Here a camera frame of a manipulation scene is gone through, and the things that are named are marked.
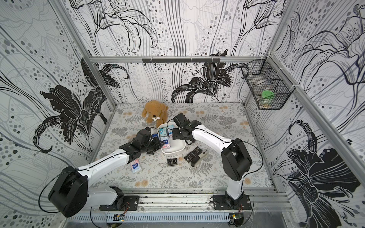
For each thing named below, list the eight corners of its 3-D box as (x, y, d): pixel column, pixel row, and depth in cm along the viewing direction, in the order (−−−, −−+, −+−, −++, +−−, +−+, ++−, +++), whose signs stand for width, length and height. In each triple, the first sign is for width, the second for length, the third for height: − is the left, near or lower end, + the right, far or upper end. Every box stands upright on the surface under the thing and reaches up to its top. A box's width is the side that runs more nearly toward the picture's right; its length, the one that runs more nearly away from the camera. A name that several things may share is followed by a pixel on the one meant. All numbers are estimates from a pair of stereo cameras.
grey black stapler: (193, 167, 87) (193, 165, 84) (189, 163, 89) (189, 161, 85) (207, 154, 92) (208, 151, 89) (204, 151, 94) (204, 148, 91)
